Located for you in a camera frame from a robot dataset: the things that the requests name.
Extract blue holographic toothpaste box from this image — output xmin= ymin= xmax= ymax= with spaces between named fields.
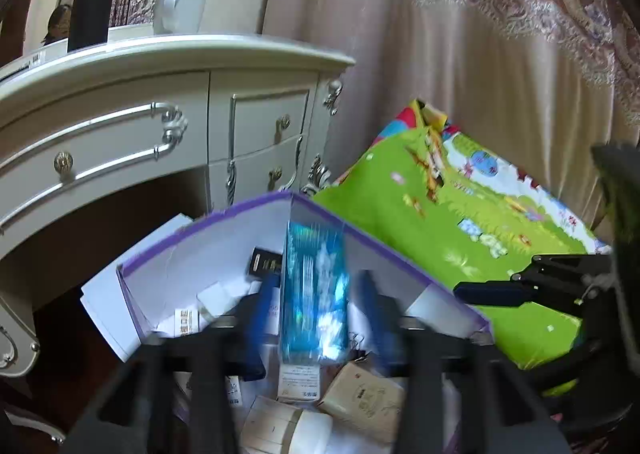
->
xmin=280 ymin=222 xmax=350 ymax=365

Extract white box with purple rim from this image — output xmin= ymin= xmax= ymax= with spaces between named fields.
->
xmin=79 ymin=190 xmax=494 ymax=454

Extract white medicine box blue text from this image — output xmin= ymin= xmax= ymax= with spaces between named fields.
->
xmin=277 ymin=364 xmax=321 ymax=402

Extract beige paper packet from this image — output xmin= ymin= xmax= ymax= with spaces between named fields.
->
xmin=318 ymin=362 xmax=405 ymax=444

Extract colourful cartoon green bedsheet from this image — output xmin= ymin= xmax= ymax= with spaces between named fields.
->
xmin=311 ymin=97 xmax=614 ymax=398

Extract black small box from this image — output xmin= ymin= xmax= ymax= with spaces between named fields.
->
xmin=247 ymin=247 xmax=283 ymax=280

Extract beige floral curtain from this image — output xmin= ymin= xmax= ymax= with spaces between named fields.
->
xmin=264 ymin=0 xmax=639 ymax=226

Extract cream ornate dressing table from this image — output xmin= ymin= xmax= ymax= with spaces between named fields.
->
xmin=0 ymin=23 xmax=356 ymax=380

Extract white ceramic mug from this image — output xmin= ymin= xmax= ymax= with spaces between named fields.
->
xmin=153 ymin=0 xmax=206 ymax=35

